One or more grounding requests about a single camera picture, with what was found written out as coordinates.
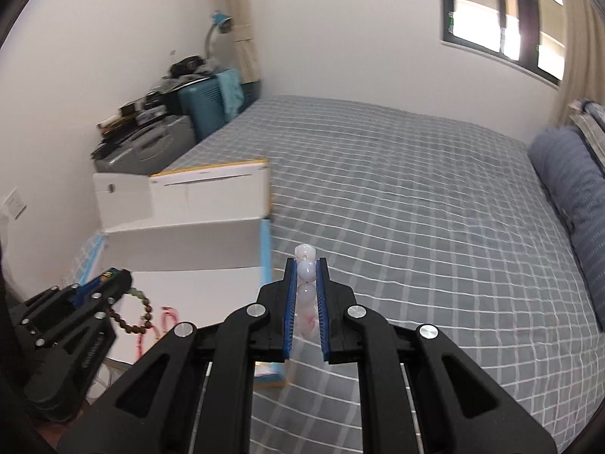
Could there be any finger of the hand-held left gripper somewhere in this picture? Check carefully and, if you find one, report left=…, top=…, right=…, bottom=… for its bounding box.
left=8, top=269, right=117, bottom=337
left=32, top=269, right=134, bottom=347

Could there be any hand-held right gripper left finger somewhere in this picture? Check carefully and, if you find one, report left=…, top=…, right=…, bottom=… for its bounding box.
left=57, top=258, right=301, bottom=454

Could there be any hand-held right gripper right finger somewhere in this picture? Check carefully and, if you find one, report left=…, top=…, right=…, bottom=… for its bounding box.
left=316, top=258, right=561, bottom=454

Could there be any white bead bracelet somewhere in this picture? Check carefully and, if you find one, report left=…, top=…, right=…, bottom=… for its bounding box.
left=293, top=243, right=322, bottom=341

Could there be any wooden bead bracelet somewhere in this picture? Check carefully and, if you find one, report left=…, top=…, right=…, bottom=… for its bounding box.
left=106, top=286, right=157, bottom=334

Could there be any red cord bracelet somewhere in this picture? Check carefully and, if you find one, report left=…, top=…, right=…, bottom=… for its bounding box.
left=136, top=306, right=180, bottom=358

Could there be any blue and yellow cardboard box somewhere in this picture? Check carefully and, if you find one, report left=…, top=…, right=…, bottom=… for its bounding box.
left=73, top=157, right=289, bottom=389

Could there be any grey suitcase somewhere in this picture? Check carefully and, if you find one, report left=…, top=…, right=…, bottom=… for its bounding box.
left=92, top=113, right=197, bottom=176

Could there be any stack of dark boxes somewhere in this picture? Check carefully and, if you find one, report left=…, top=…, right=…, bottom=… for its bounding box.
left=97, top=90, right=168, bottom=135

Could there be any teal suitcase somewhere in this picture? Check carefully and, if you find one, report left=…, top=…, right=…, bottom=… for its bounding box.
left=177, top=73, right=228, bottom=143

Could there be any teal cloth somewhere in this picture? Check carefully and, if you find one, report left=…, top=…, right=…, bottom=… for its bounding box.
left=215, top=68, right=247, bottom=124

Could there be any black round device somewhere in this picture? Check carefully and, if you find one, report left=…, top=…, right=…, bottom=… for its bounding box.
left=169, top=56, right=211, bottom=76

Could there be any blue striped rolled duvet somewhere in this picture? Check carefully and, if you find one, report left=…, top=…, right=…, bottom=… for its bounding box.
left=527, top=127, right=605, bottom=332

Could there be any beige curtain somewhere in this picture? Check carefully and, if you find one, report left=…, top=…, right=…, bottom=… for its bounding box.
left=204, top=0, right=263, bottom=83
left=548, top=0, right=605, bottom=128

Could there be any blue desk lamp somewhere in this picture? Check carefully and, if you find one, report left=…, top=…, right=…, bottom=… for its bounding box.
left=204, top=9, right=234, bottom=62

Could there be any grey checked pillow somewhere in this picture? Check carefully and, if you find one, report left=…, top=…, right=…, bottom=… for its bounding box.
left=569, top=98, right=605, bottom=171

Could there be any dark framed window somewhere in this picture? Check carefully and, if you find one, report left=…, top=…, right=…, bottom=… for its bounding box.
left=439, top=0, right=568, bottom=87

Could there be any white wall socket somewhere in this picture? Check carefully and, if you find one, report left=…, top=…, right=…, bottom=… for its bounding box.
left=2, top=188, right=28, bottom=221

